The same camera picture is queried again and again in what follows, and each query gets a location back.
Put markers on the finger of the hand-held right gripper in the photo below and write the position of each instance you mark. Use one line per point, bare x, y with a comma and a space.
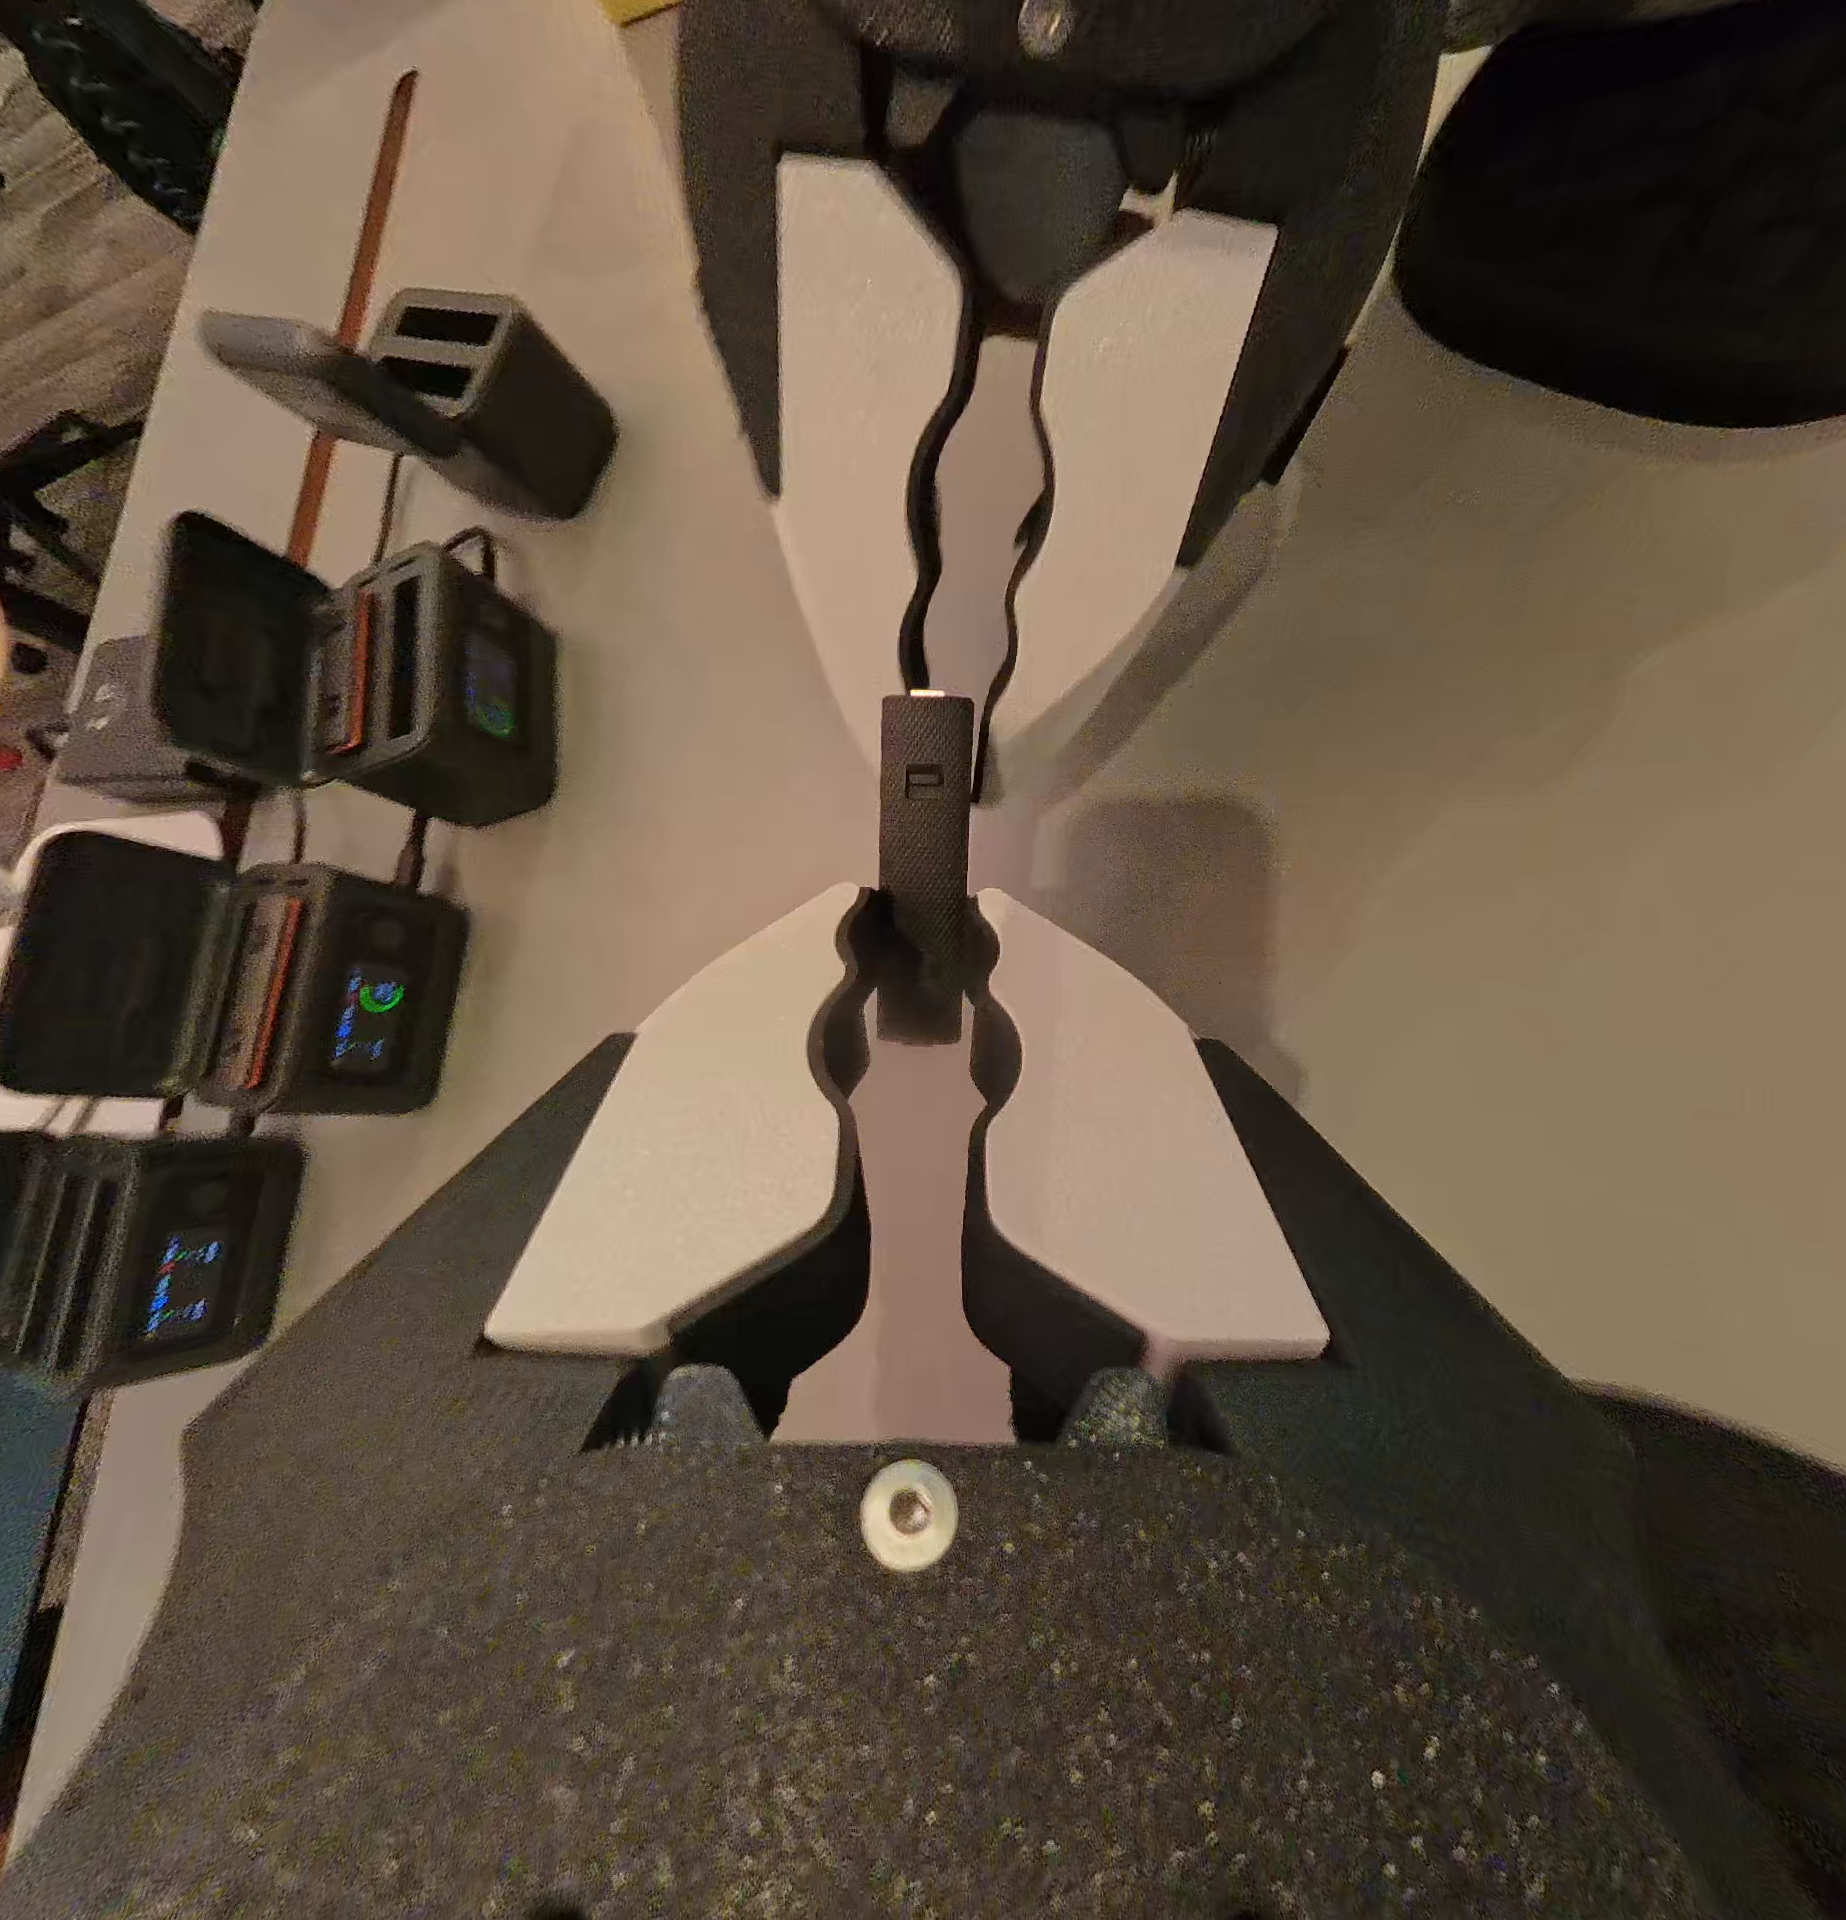
855, 375
1148, 420

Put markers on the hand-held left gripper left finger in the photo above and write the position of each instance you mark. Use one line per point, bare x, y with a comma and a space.
682, 1186

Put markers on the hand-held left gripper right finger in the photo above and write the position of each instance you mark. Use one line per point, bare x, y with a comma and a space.
1148, 1186

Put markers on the black battery charging case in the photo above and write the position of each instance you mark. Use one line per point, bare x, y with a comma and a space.
471, 781
546, 435
234, 1200
99, 960

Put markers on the black textured battery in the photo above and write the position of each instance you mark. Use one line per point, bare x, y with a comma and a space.
920, 840

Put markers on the black battery orange rim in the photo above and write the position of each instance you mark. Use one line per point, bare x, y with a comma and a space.
261, 990
345, 676

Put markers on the black charging hub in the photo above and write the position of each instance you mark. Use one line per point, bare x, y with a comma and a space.
105, 720

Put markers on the dark blue pad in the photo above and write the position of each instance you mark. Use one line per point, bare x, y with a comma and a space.
9, 1575

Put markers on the black office chair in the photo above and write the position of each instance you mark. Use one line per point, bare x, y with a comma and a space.
129, 91

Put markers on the black chair base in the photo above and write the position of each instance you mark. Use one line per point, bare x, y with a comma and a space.
39, 525

